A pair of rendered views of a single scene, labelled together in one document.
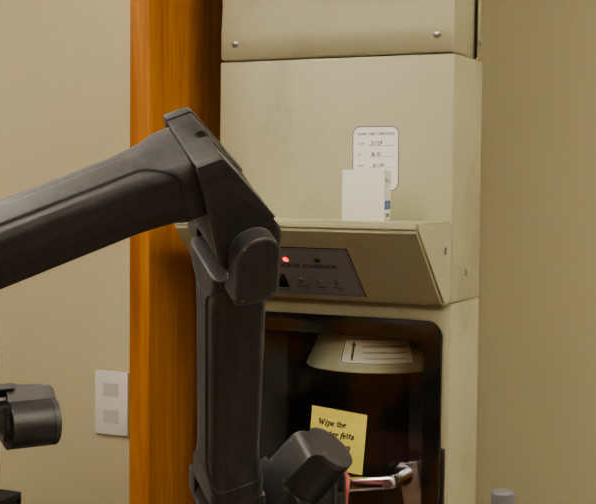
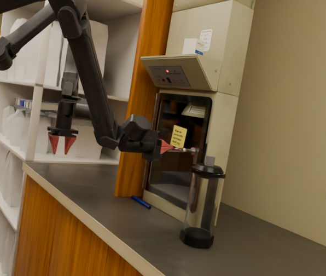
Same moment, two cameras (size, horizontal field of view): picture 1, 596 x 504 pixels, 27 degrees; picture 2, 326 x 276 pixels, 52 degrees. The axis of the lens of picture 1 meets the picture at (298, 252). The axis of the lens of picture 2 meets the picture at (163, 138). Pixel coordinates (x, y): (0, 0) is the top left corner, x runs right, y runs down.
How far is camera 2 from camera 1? 72 cm
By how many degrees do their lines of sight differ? 26
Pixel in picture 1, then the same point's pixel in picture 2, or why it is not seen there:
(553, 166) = (299, 66)
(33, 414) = (82, 106)
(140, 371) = (129, 107)
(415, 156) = (215, 38)
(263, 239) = (65, 8)
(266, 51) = (183, 6)
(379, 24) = not seen: outside the picture
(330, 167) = not seen: hidden behind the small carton
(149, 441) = not seen: hidden behind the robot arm
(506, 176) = (283, 69)
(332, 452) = (141, 123)
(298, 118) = (187, 28)
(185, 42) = (164, 6)
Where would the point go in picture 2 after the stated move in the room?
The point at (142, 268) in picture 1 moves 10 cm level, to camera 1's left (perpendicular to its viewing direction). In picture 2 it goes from (134, 74) to (114, 72)
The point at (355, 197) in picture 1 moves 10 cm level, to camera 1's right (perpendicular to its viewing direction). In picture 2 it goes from (186, 47) to (215, 50)
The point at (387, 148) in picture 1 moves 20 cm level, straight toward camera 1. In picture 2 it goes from (208, 36) to (182, 17)
